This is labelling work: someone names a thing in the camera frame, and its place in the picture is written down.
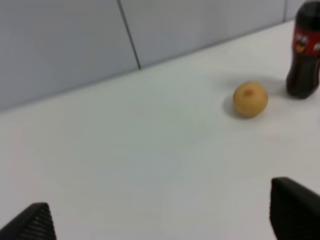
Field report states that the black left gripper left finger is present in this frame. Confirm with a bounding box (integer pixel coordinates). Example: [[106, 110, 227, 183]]
[[0, 202, 57, 240]]

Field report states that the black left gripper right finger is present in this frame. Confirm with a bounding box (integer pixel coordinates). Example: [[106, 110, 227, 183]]
[[269, 177, 320, 240]]

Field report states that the tan round potato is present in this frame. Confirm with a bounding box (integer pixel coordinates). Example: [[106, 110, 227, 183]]
[[232, 81, 268, 118]]

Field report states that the cola bottle yellow cap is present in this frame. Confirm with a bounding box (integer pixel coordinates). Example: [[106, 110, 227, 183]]
[[286, 0, 320, 99]]

